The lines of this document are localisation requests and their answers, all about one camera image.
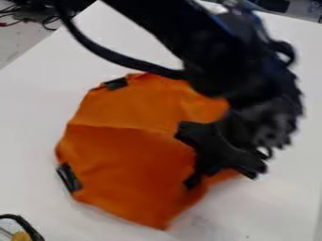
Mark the orange cloth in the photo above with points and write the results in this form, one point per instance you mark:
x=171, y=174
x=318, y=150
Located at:
x=130, y=150

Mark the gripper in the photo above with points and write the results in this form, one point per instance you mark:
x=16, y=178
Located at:
x=218, y=147

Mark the black rimmed clear container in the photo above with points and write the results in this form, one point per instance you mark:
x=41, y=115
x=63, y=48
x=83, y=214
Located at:
x=14, y=227

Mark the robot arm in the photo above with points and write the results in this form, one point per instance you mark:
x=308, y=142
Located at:
x=201, y=40

